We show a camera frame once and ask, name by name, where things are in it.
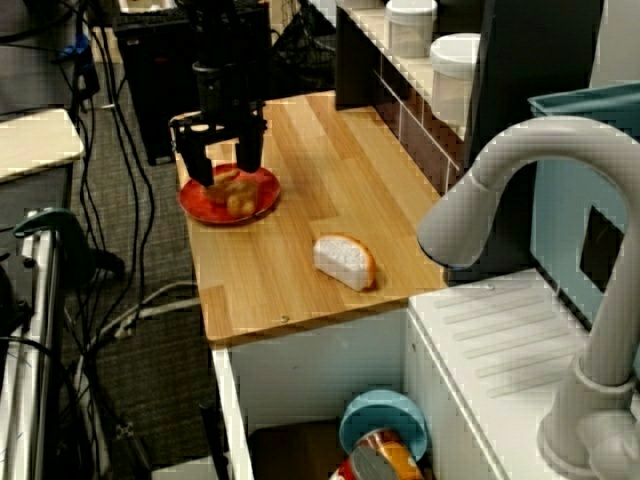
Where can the red white tin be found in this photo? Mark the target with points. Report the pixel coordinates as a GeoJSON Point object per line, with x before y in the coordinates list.
{"type": "Point", "coordinates": [342, 472]}

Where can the large white lidded jar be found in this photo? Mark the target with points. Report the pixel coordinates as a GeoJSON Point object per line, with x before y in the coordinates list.
{"type": "Point", "coordinates": [452, 75]}

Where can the red plate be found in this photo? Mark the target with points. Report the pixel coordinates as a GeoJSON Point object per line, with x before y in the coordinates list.
{"type": "Point", "coordinates": [200, 211]}

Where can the toy bread slice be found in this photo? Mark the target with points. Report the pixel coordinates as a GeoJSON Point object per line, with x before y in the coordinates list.
{"type": "Point", "coordinates": [340, 257]}

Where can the grey toy faucet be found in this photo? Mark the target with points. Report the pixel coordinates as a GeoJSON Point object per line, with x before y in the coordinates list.
{"type": "Point", "coordinates": [525, 135]}

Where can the black metal bar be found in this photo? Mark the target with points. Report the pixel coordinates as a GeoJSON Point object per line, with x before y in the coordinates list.
{"type": "Point", "coordinates": [212, 435]}

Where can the light blue bowl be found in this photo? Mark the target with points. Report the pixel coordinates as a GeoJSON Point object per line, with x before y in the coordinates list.
{"type": "Point", "coordinates": [385, 407]}

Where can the wide dark upright panel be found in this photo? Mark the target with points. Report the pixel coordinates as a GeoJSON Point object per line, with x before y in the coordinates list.
{"type": "Point", "coordinates": [530, 60]}

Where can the white toy sink unit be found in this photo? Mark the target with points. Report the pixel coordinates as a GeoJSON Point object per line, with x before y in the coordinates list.
{"type": "Point", "coordinates": [500, 320]}

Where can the brown toy chicken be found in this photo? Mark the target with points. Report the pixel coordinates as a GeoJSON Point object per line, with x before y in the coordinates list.
{"type": "Point", "coordinates": [237, 197]}

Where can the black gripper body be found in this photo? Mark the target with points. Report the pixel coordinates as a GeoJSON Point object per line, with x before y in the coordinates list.
{"type": "Point", "coordinates": [222, 100]}

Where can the aluminium frame rail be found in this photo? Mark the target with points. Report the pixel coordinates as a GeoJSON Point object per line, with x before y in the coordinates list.
{"type": "Point", "coordinates": [42, 350]}

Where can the teal plastic bin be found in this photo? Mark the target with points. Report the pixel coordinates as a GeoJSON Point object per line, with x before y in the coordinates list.
{"type": "Point", "coordinates": [560, 210]}

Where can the dark tiled backsplash ledge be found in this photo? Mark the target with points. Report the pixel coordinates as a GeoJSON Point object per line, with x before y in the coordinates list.
{"type": "Point", "coordinates": [415, 135]}

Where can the black computer tower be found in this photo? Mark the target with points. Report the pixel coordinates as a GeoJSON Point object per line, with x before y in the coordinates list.
{"type": "Point", "coordinates": [150, 90]}

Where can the small white lidded jar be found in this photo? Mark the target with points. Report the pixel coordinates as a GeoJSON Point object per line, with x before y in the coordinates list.
{"type": "Point", "coordinates": [410, 30]}

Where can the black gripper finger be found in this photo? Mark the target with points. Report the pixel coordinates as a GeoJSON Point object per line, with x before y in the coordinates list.
{"type": "Point", "coordinates": [250, 152]}
{"type": "Point", "coordinates": [199, 162]}

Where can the white side table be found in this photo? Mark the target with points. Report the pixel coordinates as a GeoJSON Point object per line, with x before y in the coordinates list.
{"type": "Point", "coordinates": [35, 140]}

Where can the narrow dark upright post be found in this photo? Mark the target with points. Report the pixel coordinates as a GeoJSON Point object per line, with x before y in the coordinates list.
{"type": "Point", "coordinates": [357, 65]}

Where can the orange labelled tin can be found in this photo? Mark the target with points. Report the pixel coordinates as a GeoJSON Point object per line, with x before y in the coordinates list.
{"type": "Point", "coordinates": [385, 455]}

